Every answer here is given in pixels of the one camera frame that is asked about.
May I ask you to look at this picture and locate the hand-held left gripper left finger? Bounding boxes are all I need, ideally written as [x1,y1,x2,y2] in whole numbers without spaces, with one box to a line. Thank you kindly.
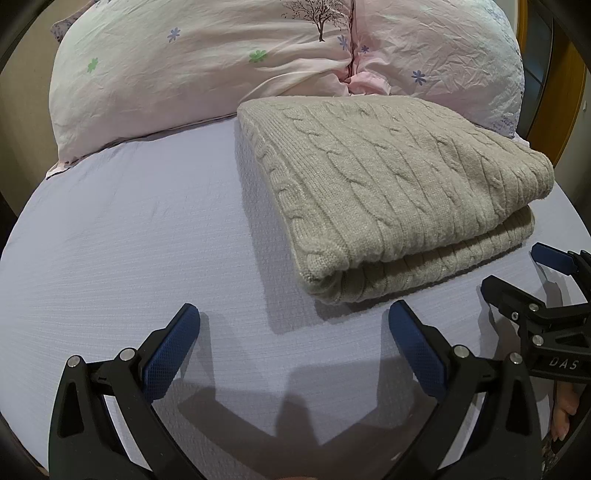
[48,303,201,480]

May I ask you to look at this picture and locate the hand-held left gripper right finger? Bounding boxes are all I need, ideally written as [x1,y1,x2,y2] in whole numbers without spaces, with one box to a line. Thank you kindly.
[388,299,542,480]

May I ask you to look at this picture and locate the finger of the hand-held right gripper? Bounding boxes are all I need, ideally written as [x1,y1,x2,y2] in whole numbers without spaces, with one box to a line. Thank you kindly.
[480,275,561,344]
[530,242,591,301]

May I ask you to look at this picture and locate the beige cable-knit sweater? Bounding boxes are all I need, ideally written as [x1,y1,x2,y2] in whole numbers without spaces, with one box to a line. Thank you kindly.
[236,96,555,306]

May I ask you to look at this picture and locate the lavender bed sheet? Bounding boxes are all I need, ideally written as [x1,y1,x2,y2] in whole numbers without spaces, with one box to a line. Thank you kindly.
[0,116,591,480]

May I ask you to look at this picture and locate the wooden headboard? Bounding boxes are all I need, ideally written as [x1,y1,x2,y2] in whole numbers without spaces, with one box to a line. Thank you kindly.
[516,0,591,168]

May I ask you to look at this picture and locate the pink floral pillow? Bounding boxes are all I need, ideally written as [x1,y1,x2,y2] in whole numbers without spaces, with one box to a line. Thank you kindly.
[350,0,528,139]
[46,0,357,180]

